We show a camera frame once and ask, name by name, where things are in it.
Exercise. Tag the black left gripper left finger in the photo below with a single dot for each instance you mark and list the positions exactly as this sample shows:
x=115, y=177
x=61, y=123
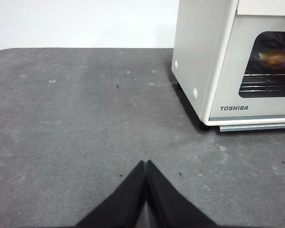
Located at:
x=123, y=204

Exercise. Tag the purple eggplant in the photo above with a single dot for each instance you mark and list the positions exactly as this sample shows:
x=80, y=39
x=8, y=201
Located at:
x=275, y=58

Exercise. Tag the cream Toshiba toaster oven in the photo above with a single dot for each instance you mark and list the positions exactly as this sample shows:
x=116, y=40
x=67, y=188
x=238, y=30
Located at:
x=197, y=47

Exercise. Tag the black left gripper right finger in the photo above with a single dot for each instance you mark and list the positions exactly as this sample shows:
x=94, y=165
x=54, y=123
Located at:
x=171, y=204

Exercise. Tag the silver oven crumb tray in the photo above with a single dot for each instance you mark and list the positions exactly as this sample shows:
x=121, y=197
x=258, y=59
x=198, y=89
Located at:
x=256, y=127

